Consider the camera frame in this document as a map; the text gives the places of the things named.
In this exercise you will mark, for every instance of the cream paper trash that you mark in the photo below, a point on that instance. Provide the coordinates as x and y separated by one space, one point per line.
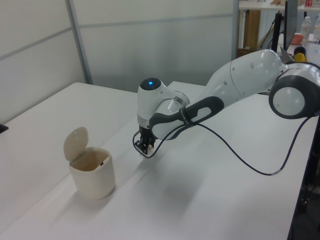
150 148

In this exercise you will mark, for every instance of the red bowl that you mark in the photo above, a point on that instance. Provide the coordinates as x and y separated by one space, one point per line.
297 39

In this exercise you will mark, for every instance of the yellow and black object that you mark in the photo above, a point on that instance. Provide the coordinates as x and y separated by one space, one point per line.
299 55

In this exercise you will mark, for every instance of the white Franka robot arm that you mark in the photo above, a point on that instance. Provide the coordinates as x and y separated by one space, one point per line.
250 70

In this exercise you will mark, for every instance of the small cream bin with lid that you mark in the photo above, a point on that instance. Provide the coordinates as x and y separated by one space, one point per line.
92 175

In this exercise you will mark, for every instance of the black bracket at table edge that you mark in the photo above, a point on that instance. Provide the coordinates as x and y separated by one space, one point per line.
3 128

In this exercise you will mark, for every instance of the dark computer monitor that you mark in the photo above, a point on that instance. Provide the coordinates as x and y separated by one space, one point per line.
290 22

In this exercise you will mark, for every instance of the brown wooden cabinet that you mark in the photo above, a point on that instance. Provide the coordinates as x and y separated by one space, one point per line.
251 27

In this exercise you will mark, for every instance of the grey partition post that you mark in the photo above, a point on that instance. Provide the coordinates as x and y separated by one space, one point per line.
78 42

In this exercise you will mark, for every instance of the clear plastic bottle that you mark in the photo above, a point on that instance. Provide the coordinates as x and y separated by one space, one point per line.
305 28
317 27

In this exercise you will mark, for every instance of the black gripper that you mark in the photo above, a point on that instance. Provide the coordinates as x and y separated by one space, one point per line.
144 133

